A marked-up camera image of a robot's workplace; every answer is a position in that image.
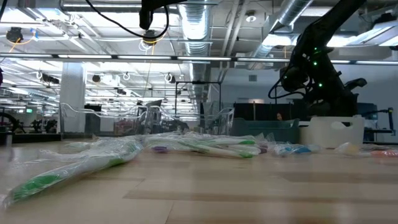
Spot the teal plastic bin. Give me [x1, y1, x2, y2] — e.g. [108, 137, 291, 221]
[230, 117, 301, 144]

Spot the black background equipment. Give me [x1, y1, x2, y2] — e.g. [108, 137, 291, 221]
[29, 118, 58, 134]

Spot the long ceiling light rail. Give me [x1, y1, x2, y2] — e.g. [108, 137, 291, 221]
[0, 52, 398, 66]

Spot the black camera cable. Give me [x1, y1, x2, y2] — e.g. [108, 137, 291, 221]
[84, 0, 170, 40]
[268, 70, 307, 100]

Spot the black ceiling-mounted camera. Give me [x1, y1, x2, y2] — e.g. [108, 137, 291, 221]
[142, 29, 158, 46]
[5, 26, 25, 44]

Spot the black background stand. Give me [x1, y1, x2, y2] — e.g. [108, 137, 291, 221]
[362, 107, 396, 136]

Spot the purple white toothbrush in wrapper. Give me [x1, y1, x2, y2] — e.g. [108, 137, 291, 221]
[151, 145, 171, 154]
[257, 133, 276, 155]

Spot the clear plastic bin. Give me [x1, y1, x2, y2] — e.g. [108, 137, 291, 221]
[59, 101, 236, 139]

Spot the blue white toothbrush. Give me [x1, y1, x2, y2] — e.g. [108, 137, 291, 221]
[272, 142, 323, 157]

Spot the black cabinet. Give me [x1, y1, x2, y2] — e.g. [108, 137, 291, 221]
[84, 104, 103, 134]

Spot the black monitor row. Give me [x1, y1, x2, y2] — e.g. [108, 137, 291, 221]
[233, 101, 301, 121]
[356, 102, 379, 121]

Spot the silver round air duct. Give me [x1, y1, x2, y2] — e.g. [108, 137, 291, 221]
[248, 0, 314, 60]
[177, 0, 216, 105]

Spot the orange white toothbrush in wrapper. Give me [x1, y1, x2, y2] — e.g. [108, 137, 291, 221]
[335, 141, 398, 158]

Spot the black bench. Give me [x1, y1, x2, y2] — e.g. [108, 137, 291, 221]
[0, 133, 63, 144]

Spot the white plastic bin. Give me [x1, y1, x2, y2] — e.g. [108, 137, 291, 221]
[298, 114, 366, 149]

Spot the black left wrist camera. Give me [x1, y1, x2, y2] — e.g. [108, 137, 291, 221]
[139, 7, 155, 31]

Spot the white building pillar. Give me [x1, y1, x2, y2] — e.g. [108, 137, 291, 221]
[59, 62, 86, 134]

